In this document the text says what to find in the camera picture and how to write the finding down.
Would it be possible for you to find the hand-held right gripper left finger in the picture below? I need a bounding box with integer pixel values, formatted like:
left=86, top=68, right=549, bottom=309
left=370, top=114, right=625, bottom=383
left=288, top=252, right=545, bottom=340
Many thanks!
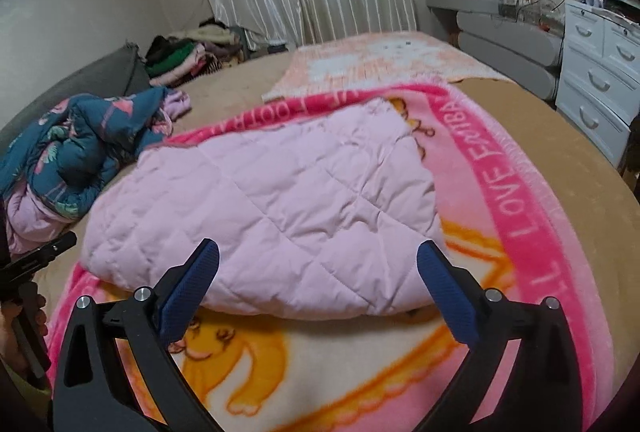
left=52, top=238, right=221, bottom=432

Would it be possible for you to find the person's left hand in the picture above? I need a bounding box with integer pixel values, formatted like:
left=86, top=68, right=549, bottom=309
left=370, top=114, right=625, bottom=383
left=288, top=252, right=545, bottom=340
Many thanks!
left=0, top=294, right=51, bottom=380

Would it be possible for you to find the grey headboard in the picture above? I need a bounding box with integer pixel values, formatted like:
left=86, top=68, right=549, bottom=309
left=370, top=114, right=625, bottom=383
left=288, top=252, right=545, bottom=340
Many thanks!
left=0, top=40, right=151, bottom=135

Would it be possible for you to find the peach and white blanket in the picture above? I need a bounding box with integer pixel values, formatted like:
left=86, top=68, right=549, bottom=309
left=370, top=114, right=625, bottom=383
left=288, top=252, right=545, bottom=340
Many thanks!
left=262, top=30, right=513, bottom=103

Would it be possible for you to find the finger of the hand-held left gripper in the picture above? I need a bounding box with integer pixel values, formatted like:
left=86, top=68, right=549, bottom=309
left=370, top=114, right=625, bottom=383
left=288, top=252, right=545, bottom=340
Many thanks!
left=0, top=232, right=78, bottom=283

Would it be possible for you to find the teal floral quilt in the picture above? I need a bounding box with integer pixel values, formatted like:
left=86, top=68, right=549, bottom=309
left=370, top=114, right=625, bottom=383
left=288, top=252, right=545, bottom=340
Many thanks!
left=0, top=89, right=193, bottom=255

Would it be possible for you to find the bed with tan sheet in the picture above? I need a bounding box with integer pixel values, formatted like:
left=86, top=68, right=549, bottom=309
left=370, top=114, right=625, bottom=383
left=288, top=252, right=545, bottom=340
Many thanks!
left=0, top=29, right=640, bottom=432

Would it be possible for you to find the grey dresser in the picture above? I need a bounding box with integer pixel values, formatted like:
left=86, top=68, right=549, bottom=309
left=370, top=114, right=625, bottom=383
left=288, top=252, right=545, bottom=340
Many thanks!
left=425, top=0, right=566, bottom=101

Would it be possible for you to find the white chest of drawers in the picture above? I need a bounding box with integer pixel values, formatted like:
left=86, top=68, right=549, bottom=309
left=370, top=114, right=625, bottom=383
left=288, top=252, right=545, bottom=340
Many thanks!
left=555, top=0, right=640, bottom=169

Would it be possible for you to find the pile of folded clothes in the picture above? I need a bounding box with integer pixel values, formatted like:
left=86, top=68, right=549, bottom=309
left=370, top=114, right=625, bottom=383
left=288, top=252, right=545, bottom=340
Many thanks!
left=145, top=19, right=290, bottom=88

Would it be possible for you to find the pink printed blanket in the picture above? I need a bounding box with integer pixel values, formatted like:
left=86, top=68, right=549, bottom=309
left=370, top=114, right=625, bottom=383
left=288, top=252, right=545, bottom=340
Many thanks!
left=47, top=82, right=616, bottom=432

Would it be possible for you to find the pink quilted coat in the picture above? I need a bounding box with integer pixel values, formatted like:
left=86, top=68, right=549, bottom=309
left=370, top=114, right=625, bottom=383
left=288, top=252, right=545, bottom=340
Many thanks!
left=80, top=99, right=443, bottom=317

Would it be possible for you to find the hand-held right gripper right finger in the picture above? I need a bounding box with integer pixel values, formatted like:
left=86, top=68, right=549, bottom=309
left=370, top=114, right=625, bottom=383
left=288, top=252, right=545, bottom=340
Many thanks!
left=416, top=239, right=586, bottom=432

